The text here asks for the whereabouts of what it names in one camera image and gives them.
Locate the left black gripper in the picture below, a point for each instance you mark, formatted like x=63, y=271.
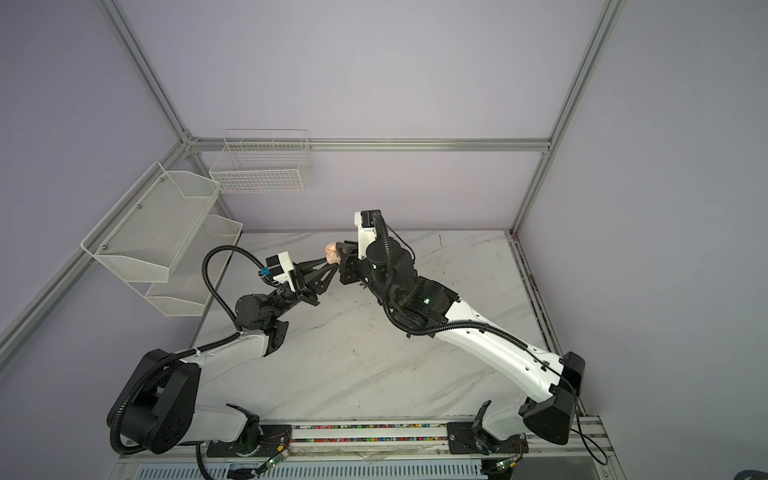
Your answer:
x=312, y=278

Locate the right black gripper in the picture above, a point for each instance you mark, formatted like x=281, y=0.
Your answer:
x=350, y=268

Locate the pink round charging case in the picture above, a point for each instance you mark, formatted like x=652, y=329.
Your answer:
x=332, y=254

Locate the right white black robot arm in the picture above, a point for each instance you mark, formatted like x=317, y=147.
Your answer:
x=420, y=307

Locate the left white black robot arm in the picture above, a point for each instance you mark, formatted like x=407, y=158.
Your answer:
x=158, y=409

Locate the lower white mesh shelf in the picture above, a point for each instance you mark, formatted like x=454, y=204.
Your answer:
x=185, y=293

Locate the white mesh shelf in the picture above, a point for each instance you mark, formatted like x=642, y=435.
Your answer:
x=185, y=293
x=143, y=237

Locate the upper white mesh shelf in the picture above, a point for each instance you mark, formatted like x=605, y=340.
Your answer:
x=143, y=237

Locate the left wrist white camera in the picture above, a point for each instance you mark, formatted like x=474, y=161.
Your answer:
x=278, y=271

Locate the wrist white camera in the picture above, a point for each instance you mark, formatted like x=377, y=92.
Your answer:
x=366, y=230
x=278, y=271

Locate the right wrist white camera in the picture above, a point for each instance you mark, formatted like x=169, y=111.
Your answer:
x=366, y=230

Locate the white wire basket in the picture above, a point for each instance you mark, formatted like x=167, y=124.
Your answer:
x=255, y=161

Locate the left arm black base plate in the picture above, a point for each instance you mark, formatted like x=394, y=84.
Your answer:
x=264, y=440

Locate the aluminium front rail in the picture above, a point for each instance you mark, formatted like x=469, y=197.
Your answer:
x=364, y=439

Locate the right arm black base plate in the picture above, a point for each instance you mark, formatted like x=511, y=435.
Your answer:
x=465, y=438

